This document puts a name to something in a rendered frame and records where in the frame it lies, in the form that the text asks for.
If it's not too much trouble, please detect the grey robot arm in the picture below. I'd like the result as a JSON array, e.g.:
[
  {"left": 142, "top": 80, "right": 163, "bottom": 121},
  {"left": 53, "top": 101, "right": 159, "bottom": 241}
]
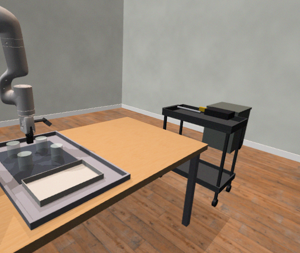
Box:
[{"left": 0, "top": 6, "right": 35, "bottom": 116}]

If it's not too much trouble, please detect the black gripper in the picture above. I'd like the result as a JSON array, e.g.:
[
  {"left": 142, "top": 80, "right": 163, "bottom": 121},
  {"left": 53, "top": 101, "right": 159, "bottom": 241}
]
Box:
[{"left": 19, "top": 114, "right": 36, "bottom": 144}]

